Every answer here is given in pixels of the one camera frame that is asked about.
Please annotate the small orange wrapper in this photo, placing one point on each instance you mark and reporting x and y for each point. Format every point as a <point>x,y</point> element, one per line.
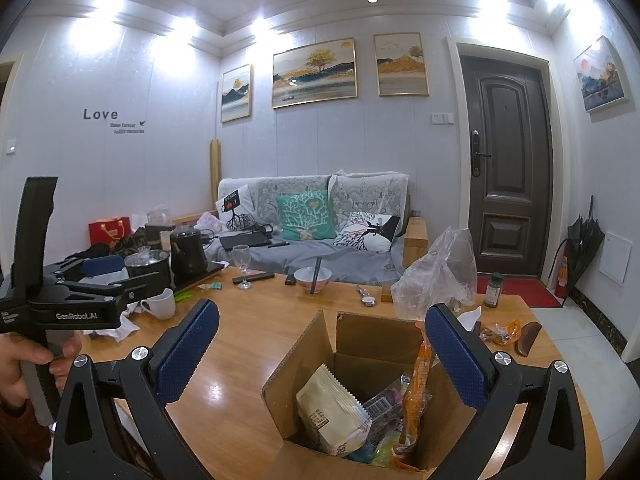
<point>502,332</point>

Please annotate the white patterned bowl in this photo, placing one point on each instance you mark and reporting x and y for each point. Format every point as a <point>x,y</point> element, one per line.
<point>305,280</point>

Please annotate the red gift bag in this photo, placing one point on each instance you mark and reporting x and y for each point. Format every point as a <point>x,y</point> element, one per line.
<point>107,232</point>

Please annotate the small mountain painting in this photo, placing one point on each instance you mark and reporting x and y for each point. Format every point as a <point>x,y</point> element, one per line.
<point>236,92</point>

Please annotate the long black remote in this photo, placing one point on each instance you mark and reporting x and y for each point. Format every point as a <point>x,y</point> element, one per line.
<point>262,276</point>

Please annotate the wide golden tree painting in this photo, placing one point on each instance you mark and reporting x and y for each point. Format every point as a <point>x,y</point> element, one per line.
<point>315,72</point>

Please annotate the person's left forearm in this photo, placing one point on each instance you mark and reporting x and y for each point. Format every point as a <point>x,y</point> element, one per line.
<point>20,440</point>

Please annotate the pink plastic bag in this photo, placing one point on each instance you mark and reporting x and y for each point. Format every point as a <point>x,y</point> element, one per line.
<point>207,222</point>

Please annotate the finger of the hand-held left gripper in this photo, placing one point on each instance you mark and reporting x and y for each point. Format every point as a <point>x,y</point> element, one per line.
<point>102,265</point>
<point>150,282</point>

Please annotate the red fire extinguisher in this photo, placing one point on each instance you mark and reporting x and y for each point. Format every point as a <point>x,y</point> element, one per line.
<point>562,275</point>

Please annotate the white plastic bag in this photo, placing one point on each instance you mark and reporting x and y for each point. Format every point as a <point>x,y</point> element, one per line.
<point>131,310</point>

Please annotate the black laptop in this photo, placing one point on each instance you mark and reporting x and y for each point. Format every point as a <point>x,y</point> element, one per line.
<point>245,241</point>

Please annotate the white black deer pillow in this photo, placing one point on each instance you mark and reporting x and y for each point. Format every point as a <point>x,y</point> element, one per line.
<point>365,232</point>

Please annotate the cream biscuit packet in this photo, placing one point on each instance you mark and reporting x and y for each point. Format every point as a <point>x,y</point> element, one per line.
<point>325,410</point>

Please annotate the white cup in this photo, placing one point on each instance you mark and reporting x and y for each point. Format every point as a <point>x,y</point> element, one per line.
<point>162,305</point>

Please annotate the black umbrella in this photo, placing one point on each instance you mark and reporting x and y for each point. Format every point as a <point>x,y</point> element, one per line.
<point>585,240</point>

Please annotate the white tree print pillow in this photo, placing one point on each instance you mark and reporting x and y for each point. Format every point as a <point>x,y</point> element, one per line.
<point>237,207</point>

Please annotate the green plastic piece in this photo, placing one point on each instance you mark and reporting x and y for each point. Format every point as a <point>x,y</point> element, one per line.
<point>182,296</point>

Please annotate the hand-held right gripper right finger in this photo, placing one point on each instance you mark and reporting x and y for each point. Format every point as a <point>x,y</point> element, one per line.
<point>460,355</point>

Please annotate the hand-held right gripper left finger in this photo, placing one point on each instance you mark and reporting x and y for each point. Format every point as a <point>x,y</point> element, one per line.
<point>185,350</point>

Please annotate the white crumpled tissue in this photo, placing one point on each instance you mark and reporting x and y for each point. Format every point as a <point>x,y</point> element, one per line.
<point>115,332</point>

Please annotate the green candy roll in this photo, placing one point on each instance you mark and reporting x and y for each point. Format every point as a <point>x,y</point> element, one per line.
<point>385,452</point>

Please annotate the orange clear cracker bag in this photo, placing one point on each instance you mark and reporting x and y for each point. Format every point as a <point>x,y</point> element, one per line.
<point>417,400</point>

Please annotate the red door mat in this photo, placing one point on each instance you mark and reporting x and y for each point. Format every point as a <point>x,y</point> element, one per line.
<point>525,292</point>

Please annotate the white wall panel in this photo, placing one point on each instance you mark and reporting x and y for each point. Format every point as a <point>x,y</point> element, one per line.
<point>615,257</point>

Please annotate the tall golden tree painting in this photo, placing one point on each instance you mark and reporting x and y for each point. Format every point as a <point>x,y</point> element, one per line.
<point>401,65</point>

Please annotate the teal coral print pillow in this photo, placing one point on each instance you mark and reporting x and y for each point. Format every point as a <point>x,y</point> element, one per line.
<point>305,215</point>

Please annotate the dark brown case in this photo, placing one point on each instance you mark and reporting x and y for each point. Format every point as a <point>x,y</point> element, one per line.
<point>530,337</point>

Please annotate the grey covered sofa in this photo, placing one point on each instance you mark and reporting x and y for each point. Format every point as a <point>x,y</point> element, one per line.
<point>310,260</point>

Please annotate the small black box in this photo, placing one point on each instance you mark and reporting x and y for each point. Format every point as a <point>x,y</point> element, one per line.
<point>291,280</point>

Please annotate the black kettle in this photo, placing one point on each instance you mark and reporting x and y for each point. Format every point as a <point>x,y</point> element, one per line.
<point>189,260</point>

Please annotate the clear plastic bag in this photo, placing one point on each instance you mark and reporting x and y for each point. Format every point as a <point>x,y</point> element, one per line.
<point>435,270</point>

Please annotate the silver wristwatch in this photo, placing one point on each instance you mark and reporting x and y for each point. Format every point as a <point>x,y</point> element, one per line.
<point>369,301</point>

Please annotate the wine glass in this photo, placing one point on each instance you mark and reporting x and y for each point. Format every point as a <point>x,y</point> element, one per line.
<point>241,255</point>

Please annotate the white framed sunset painting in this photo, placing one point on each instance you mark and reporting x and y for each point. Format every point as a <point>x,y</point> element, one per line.
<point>600,75</point>

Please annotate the small tan box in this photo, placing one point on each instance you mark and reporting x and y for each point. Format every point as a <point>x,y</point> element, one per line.
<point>387,292</point>

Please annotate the dark round container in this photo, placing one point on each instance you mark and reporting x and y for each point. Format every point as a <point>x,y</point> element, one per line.
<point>157,235</point>

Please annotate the dark brown door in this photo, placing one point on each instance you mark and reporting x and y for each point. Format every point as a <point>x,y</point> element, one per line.
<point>505,160</point>

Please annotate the brown bottle green cap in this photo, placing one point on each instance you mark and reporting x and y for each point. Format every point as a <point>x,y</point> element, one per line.
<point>492,292</point>

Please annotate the brown cardboard box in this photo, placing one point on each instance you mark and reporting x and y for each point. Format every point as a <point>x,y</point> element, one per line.
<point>310,355</point>

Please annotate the person's left hand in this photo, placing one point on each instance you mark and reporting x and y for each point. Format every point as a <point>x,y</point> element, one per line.
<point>12,370</point>

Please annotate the black tea tray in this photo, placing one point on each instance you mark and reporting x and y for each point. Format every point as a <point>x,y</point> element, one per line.
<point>212,271</point>

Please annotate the black wall lettering decal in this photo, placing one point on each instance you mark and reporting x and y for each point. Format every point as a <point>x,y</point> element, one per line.
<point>85,114</point>

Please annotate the dark clothes pile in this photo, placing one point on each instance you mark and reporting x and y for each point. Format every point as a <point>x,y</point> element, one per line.
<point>97,252</point>

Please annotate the light wooden pole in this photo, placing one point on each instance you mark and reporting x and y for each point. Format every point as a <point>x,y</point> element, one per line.
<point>215,175</point>

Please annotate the wooden side cabinet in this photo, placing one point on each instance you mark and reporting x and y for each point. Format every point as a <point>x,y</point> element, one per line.
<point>417,240</point>

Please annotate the black chopstick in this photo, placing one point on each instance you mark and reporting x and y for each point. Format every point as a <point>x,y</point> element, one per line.
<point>316,275</point>

